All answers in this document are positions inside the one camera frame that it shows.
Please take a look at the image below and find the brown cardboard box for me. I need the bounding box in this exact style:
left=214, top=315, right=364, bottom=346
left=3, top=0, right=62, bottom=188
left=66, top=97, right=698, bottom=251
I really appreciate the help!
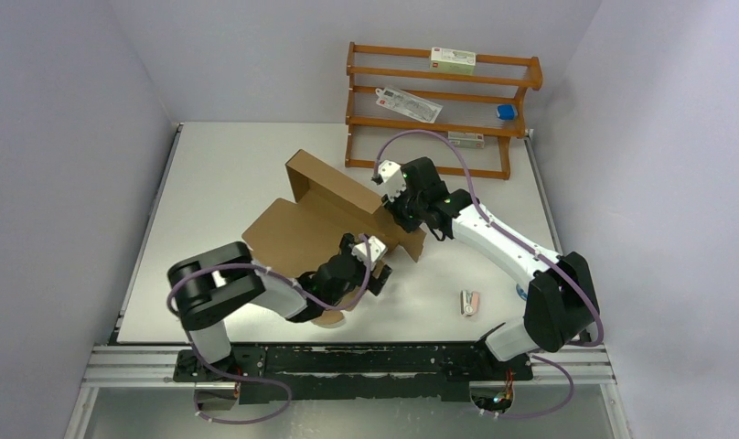
left=242, top=150, right=425, bottom=327

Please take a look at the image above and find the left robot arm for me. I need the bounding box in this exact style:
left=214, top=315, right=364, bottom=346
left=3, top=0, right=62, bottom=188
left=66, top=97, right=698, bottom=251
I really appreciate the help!
left=166, top=233, right=392, bottom=380

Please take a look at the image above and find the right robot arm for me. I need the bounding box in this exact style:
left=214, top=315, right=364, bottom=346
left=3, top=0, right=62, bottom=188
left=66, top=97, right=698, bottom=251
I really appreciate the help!
left=372, top=157, right=599, bottom=379

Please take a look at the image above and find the grey white box lower shelf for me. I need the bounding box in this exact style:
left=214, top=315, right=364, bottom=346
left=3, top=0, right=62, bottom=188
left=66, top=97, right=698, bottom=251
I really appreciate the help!
left=447, top=131, right=485, bottom=149

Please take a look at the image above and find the green white box top shelf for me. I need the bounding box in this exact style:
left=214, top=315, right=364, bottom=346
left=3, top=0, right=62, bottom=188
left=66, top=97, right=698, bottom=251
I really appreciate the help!
left=429, top=47, right=477, bottom=76

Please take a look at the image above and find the pink white small device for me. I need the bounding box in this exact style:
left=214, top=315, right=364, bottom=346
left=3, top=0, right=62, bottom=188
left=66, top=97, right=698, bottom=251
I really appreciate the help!
left=459, top=290, right=480, bottom=317

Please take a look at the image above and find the white plastic packet on shelf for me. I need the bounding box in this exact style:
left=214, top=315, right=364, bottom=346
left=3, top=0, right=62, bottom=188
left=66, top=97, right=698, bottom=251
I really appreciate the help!
left=374, top=87, right=443, bottom=123

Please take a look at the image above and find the blue small object on shelf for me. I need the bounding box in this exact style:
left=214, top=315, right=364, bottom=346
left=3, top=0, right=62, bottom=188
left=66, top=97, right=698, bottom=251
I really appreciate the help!
left=496, top=104, right=519, bottom=121

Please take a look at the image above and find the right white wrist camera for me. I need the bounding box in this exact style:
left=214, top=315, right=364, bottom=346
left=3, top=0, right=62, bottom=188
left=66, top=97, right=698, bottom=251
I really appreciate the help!
left=373, top=160, right=407, bottom=202

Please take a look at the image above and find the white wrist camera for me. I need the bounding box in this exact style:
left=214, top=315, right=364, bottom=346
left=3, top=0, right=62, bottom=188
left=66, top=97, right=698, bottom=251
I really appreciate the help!
left=373, top=160, right=407, bottom=202
left=351, top=235, right=388, bottom=270

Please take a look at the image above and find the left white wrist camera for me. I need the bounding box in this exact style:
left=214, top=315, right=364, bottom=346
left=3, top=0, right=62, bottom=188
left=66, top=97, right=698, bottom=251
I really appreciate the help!
left=351, top=235, right=388, bottom=270

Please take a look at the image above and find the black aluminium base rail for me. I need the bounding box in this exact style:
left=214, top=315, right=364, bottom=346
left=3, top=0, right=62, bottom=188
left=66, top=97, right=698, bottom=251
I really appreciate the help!
left=81, top=340, right=616, bottom=404

